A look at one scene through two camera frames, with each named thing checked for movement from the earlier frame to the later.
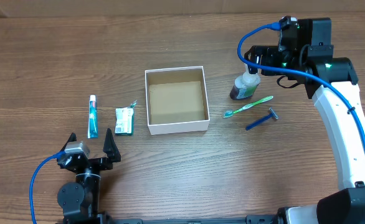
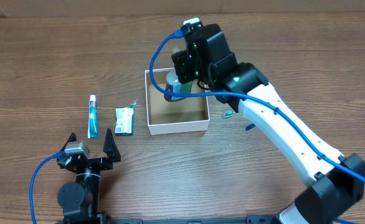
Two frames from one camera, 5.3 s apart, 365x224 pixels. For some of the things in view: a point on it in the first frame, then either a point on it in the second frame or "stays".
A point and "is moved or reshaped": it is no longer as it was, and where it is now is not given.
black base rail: [255, 219] stays
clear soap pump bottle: [245, 85] is moved or reshaped
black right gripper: [255, 57] → [184, 70]
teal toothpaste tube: [93, 132] stays
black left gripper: [94, 162] stays
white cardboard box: [176, 100] stays
